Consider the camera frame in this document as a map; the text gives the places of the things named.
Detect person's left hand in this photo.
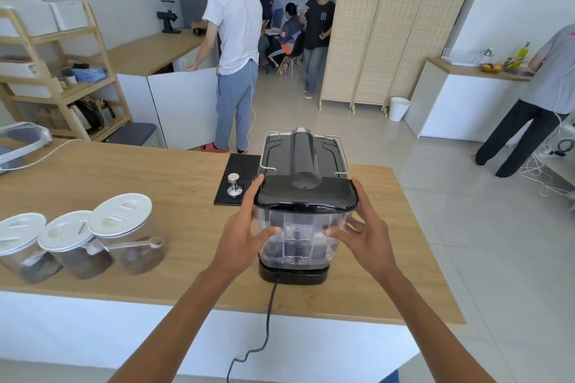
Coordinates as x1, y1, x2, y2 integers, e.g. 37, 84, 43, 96
210, 174, 285, 283

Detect person's right hand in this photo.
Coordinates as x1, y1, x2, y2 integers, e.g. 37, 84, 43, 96
323, 178, 397, 285

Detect clear water tank black lid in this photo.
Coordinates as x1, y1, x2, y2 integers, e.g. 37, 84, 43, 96
253, 174, 360, 270

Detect person's left forearm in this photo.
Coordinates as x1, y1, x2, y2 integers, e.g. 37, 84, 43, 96
107, 262, 243, 383

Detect person's right forearm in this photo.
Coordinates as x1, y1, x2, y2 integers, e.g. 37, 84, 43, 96
375, 270, 509, 383

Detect black rubber tamping mat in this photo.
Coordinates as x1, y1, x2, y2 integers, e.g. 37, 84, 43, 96
213, 153, 264, 208

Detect black espresso machine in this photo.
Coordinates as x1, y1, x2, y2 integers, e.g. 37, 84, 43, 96
257, 127, 351, 287

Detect white measuring scoop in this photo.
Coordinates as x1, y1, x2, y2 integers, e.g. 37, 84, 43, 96
104, 236, 165, 252

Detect white waste bin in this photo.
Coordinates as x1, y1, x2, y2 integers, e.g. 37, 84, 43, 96
388, 96, 412, 122

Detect clear jar white lid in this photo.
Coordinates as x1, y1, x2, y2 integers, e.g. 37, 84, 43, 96
38, 210, 114, 280
0, 212, 63, 285
87, 193, 168, 276

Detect wooden top white counter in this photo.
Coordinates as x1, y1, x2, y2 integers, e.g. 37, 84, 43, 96
104, 28, 222, 151

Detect grey cushioned stool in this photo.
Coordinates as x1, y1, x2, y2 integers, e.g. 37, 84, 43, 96
105, 122, 159, 148

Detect white sink counter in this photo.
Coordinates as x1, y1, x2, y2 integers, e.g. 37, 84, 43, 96
403, 56, 542, 144

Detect black chair wooden legs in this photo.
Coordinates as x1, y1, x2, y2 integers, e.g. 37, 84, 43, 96
274, 51, 303, 83

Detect woven folding screen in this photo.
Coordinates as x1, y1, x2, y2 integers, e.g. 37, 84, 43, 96
318, 0, 468, 118

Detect black bag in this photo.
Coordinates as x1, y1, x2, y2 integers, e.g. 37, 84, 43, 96
73, 97, 105, 133

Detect black coffee grinder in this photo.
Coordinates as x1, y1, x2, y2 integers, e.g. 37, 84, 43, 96
156, 0, 182, 34

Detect blue box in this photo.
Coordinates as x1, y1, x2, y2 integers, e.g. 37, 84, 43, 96
71, 66, 108, 83

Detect wooden shelf rack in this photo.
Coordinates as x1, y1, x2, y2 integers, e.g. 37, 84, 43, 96
0, 1, 134, 144

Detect yellow bottle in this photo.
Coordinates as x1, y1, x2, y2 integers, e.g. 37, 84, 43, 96
511, 41, 532, 70

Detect white headset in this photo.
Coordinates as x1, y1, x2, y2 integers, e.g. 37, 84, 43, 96
0, 122, 54, 175

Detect flat white storage box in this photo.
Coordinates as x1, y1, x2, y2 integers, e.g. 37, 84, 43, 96
0, 59, 64, 99

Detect small white storage box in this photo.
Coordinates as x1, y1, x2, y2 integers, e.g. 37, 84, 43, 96
49, 1, 90, 32

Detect large white storage box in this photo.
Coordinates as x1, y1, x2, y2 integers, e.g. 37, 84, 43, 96
0, 0, 59, 38

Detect black power cable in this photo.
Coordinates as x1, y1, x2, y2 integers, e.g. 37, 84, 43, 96
226, 271, 283, 383

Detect white cables and power strip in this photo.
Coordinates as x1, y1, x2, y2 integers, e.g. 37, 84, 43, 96
520, 122, 575, 212

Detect white headset cable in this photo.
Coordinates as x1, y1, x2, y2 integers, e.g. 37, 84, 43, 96
0, 139, 87, 175

